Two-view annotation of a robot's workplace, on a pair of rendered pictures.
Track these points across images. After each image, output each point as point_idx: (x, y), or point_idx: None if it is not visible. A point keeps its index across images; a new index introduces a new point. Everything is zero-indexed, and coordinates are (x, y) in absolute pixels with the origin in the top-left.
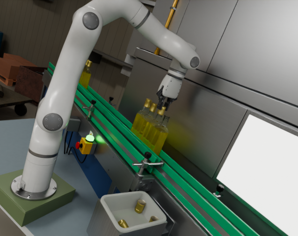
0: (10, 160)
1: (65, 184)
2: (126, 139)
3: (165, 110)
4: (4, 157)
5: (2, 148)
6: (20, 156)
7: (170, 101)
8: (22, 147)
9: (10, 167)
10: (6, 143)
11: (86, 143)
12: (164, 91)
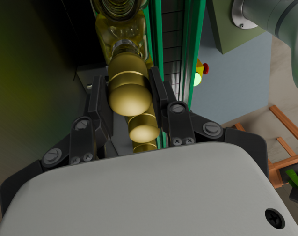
0: (233, 69)
1: (218, 4)
2: (200, 11)
3: (104, 77)
4: (236, 73)
5: (231, 87)
6: (221, 77)
7: (82, 132)
8: (213, 92)
9: (239, 57)
10: (225, 94)
11: (202, 66)
12: (270, 189)
